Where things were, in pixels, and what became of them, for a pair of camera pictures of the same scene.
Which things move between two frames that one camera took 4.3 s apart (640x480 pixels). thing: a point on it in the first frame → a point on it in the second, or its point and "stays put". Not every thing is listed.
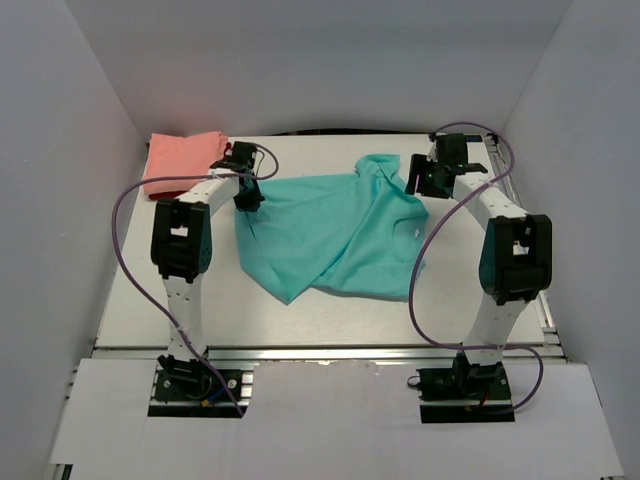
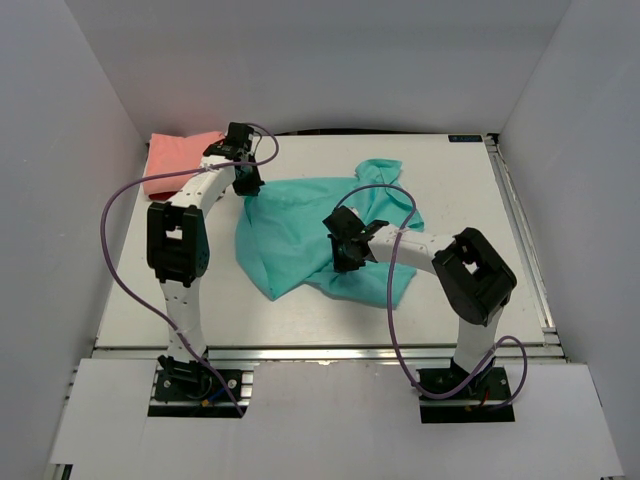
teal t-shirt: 360,236 stays put
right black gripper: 420,176 → 343,251
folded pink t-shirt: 177,156 stays put
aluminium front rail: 140,352 stays put
